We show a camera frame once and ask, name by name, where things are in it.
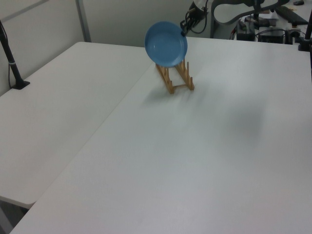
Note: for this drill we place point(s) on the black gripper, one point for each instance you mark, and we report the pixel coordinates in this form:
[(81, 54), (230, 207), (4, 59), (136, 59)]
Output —
[(189, 19)]

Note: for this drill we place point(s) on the blue round plate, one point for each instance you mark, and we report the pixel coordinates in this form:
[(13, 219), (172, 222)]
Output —
[(165, 45)]

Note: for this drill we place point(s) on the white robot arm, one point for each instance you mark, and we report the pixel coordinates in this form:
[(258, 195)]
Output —
[(199, 3)]

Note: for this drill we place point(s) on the wooden plate rack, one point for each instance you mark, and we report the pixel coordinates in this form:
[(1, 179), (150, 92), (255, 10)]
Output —
[(171, 85)]

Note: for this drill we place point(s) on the black electronics box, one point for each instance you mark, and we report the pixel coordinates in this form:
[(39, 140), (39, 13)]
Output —
[(245, 33)]

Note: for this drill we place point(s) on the black flat device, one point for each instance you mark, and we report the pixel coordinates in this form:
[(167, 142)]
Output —
[(271, 36)]

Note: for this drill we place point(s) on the black keyboard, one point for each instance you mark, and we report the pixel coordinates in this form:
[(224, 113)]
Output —
[(291, 15)]

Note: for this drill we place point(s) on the dark computer mouse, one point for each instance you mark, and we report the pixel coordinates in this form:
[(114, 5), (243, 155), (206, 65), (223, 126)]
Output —
[(298, 2)]

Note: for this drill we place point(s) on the grey curved chair frame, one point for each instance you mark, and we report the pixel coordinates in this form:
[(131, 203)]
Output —
[(219, 14)]

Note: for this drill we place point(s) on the black clamped camera pole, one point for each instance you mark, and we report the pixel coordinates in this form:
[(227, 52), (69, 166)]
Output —
[(306, 41)]

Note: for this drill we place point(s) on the black camera pole with base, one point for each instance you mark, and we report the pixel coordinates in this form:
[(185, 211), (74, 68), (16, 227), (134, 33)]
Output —
[(14, 70)]

